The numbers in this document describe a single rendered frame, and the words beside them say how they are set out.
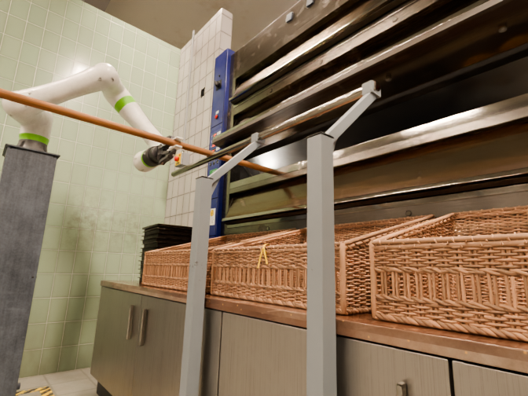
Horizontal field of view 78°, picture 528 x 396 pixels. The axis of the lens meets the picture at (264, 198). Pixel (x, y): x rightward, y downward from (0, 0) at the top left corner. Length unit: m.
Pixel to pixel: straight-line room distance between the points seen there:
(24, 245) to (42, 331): 0.84
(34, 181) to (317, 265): 1.54
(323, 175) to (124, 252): 2.13
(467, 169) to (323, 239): 0.65
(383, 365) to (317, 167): 0.38
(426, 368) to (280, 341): 0.33
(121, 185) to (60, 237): 0.54
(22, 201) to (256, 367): 1.38
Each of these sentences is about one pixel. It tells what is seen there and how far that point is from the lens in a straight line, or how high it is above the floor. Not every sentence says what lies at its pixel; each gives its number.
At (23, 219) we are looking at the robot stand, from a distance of 1.88.
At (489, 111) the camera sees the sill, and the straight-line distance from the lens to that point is 1.23.
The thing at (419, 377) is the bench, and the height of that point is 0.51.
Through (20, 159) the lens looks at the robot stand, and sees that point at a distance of 1.92.
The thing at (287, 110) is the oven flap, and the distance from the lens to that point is 1.55.
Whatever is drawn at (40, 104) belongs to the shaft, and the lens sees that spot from 1.35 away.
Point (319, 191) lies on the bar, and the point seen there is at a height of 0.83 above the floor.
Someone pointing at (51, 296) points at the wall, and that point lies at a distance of 2.54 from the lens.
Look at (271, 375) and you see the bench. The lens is 0.85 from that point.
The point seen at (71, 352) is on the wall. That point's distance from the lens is 2.62.
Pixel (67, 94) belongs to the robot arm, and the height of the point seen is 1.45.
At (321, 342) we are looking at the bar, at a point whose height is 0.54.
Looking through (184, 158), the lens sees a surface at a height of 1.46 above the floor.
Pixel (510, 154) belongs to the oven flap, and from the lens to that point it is 1.17.
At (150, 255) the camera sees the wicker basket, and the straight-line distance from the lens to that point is 1.61.
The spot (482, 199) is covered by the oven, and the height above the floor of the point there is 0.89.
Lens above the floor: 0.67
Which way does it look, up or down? 12 degrees up
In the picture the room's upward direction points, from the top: 2 degrees clockwise
